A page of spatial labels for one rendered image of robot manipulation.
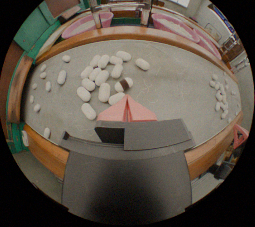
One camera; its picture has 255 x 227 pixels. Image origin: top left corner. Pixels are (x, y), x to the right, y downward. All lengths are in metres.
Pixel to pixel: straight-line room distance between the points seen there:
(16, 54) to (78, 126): 0.50
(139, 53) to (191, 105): 0.18
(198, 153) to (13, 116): 0.63
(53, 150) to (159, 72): 0.33
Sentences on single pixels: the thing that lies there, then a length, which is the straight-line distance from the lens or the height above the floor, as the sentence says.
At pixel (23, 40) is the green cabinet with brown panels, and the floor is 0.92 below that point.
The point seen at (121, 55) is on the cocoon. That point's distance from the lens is 0.17.
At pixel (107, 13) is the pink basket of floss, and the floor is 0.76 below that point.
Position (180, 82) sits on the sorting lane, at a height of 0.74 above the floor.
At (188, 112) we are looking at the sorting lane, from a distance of 0.20.
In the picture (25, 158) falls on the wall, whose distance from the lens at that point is 1.50.
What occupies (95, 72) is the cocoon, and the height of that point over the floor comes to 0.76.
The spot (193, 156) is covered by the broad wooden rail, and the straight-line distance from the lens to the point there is 0.23.
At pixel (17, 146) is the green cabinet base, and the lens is 0.55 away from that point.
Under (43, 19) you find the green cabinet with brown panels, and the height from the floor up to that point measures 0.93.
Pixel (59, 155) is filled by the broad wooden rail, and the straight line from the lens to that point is 0.23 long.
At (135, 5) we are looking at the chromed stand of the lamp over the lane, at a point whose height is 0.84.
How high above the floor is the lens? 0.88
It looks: 77 degrees down
